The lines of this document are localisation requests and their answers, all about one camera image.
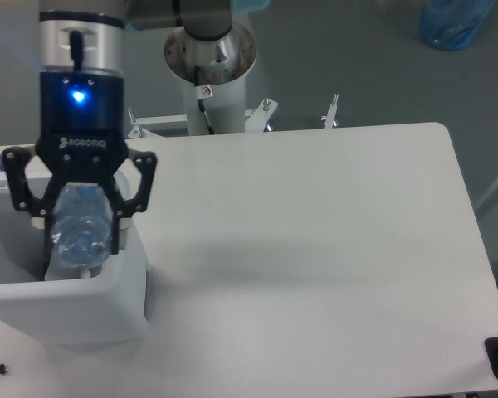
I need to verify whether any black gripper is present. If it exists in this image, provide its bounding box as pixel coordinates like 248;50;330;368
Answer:
2;72;157;272

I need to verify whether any clear crushed plastic bottle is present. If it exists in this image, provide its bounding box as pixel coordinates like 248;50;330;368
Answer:
44;185;111;281

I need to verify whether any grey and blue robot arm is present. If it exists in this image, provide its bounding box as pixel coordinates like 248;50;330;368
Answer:
2;1;266;269

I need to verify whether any white open trash can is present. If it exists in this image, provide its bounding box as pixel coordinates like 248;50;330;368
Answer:
0;172;149;345

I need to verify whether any blue plastic bag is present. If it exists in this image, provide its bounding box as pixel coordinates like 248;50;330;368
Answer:
417;0;495;51

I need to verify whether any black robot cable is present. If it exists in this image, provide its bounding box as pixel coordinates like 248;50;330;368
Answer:
193;65;216;136

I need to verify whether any white pedestal base frame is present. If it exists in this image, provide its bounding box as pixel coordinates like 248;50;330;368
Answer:
128;93;339;139

